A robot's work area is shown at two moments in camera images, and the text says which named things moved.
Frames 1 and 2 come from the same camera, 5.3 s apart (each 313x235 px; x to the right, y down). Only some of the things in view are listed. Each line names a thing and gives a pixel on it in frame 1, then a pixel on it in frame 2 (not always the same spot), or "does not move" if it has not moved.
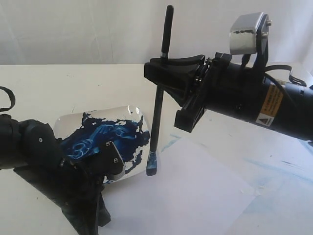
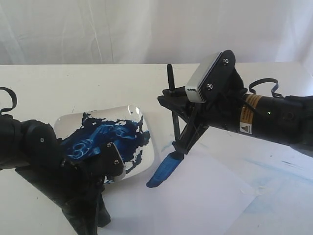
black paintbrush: (152, 160) to (178, 150)
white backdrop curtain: (127, 32) does not move
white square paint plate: (84, 133) does not move
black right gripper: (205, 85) to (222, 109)
